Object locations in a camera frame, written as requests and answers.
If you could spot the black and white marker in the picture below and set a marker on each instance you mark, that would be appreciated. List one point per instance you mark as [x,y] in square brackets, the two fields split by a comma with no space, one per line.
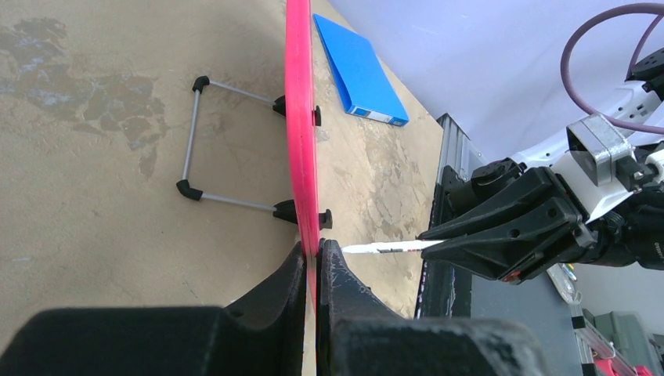
[390,247]

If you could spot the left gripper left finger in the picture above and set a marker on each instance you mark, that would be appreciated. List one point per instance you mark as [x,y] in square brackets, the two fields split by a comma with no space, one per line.
[261,333]

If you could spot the metal wire whiteboard stand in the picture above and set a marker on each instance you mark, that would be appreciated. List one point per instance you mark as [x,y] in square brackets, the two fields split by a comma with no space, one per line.
[236,150]

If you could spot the blue notebook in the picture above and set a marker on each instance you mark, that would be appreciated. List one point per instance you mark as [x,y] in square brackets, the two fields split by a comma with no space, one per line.
[363,86]

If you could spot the pink-framed whiteboard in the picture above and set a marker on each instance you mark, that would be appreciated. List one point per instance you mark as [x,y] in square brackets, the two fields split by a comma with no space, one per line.
[301,140]

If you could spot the clear tray with tools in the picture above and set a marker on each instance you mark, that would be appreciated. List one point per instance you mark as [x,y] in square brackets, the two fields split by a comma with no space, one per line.
[564,281]

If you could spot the black whiteboard stand foot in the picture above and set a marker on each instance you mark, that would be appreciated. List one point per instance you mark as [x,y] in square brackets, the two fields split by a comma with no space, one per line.
[325,220]
[317,116]

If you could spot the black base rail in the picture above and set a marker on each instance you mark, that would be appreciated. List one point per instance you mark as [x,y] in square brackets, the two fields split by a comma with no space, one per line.
[442,290]

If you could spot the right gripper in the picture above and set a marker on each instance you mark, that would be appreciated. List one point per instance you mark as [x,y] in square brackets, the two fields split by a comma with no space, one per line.
[533,223]

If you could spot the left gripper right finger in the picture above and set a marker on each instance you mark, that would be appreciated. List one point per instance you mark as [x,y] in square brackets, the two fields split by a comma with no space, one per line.
[357,334]

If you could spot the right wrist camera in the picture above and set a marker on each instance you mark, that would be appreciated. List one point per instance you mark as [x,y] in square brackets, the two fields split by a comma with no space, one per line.
[600,168]

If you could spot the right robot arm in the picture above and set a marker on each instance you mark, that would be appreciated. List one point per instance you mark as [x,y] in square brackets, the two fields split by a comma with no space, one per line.
[490,179]

